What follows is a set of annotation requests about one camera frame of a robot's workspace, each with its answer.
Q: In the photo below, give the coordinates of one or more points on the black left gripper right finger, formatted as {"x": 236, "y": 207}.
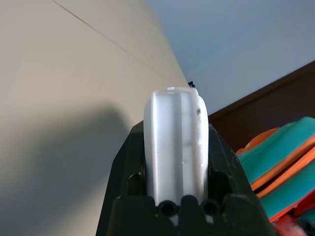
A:
{"x": 226, "y": 167}

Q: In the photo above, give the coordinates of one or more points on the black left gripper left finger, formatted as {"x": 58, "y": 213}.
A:
{"x": 128, "y": 157}

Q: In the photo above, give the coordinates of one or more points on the white plastic pencil case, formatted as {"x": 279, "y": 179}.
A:
{"x": 172, "y": 137}

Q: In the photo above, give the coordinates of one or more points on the orange and teal backpack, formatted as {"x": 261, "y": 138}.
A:
{"x": 283, "y": 157}

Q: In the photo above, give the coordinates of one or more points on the black tripod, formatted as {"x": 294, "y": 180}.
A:
{"x": 191, "y": 83}

